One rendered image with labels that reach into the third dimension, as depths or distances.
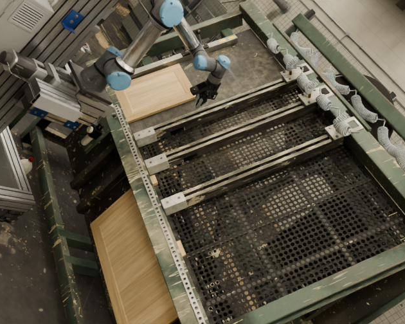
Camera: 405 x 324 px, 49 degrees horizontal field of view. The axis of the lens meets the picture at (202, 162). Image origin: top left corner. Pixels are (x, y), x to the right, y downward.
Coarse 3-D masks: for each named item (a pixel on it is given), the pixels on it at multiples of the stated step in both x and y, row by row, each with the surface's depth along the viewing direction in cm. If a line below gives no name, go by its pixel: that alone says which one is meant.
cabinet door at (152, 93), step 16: (176, 64) 314; (144, 80) 308; (160, 80) 306; (176, 80) 304; (128, 96) 300; (144, 96) 298; (160, 96) 296; (176, 96) 294; (192, 96) 292; (128, 112) 290; (144, 112) 288
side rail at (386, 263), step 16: (384, 256) 207; (400, 256) 206; (352, 272) 204; (368, 272) 203; (384, 272) 212; (304, 288) 202; (320, 288) 201; (336, 288) 200; (352, 288) 210; (272, 304) 199; (288, 304) 199; (304, 304) 198; (320, 304) 207; (240, 320) 197; (256, 320) 196; (272, 320) 195; (288, 320) 204
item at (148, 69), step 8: (216, 40) 322; (232, 40) 321; (208, 48) 318; (216, 48) 321; (176, 56) 316; (152, 64) 314; (160, 64) 313; (168, 64) 315; (136, 72) 311; (144, 72) 312; (152, 72) 315
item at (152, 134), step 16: (288, 64) 272; (304, 64) 285; (288, 80) 278; (240, 96) 280; (256, 96) 280; (272, 96) 285; (192, 112) 276; (208, 112) 274; (224, 112) 279; (160, 128) 273; (176, 128) 273; (144, 144) 272
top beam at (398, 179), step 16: (256, 16) 324; (256, 32) 324; (288, 48) 298; (336, 112) 258; (352, 128) 249; (352, 144) 248; (368, 144) 241; (368, 160) 238; (384, 160) 233; (384, 176) 229; (400, 176) 226; (400, 192) 221; (400, 208) 225
